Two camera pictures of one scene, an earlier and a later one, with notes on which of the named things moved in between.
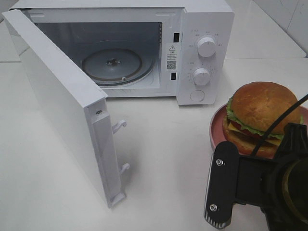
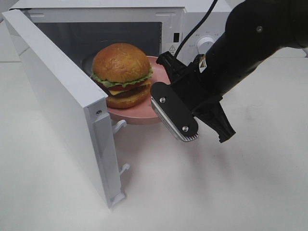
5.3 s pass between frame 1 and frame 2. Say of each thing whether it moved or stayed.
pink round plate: moved
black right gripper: moved
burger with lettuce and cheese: moved
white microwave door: stayed
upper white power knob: stayed
